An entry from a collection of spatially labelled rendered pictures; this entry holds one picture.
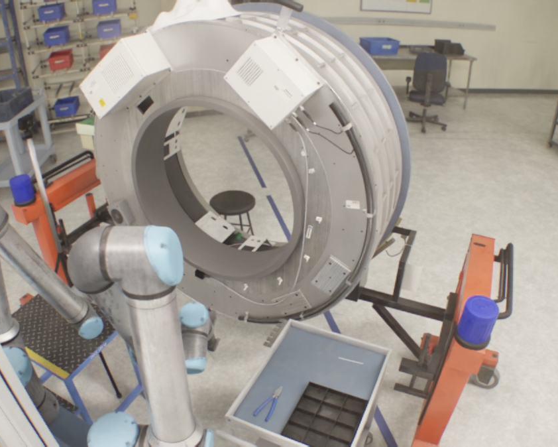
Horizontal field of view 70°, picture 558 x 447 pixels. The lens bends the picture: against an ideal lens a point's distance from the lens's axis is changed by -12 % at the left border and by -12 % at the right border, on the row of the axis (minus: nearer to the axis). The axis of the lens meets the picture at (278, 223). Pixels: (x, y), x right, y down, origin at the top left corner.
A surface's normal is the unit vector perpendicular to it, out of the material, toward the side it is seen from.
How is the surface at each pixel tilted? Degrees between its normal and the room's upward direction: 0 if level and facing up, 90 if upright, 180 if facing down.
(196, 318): 20
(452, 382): 90
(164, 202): 65
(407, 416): 0
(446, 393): 90
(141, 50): 55
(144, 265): 74
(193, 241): 29
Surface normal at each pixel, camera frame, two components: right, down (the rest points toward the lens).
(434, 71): -0.26, 0.62
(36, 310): 0.00, -0.85
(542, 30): 0.25, 0.51
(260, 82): -0.43, 0.47
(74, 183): 0.90, 0.22
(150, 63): 0.74, -0.30
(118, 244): -0.01, -0.39
